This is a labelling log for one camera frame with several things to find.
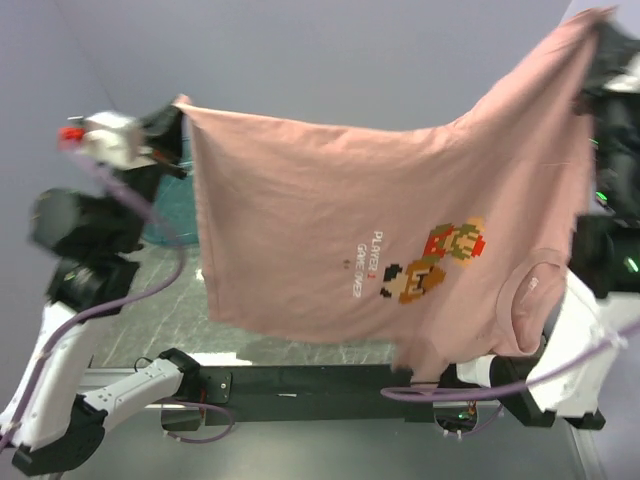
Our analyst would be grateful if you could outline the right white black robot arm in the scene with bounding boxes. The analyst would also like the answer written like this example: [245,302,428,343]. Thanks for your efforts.
[438,22,639,430]

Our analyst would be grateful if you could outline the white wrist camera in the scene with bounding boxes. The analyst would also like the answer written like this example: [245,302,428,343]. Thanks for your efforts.
[603,53,640,94]
[58,111,152,170]

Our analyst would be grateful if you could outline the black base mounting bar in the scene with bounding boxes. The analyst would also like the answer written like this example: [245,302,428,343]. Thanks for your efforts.
[159,364,481,432]

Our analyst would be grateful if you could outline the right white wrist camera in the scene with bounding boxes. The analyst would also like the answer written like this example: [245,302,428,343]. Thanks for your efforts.
[603,53,640,94]

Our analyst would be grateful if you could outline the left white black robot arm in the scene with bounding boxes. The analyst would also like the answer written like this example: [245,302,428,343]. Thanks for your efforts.
[1,104,202,479]

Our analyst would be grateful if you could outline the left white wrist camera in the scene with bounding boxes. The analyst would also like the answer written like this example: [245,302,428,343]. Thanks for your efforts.
[58,111,152,170]

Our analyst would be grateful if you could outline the pink printed t shirt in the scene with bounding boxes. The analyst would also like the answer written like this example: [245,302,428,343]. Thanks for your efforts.
[175,8,611,382]

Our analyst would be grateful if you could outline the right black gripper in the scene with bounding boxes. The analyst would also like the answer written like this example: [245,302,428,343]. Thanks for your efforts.
[564,14,640,197]

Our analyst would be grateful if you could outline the aluminium extrusion rail frame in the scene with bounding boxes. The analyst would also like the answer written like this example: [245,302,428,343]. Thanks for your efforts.
[74,367,611,480]

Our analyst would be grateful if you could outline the teal transparent plastic bin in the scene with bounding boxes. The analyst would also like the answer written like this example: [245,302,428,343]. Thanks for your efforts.
[154,145,198,245]

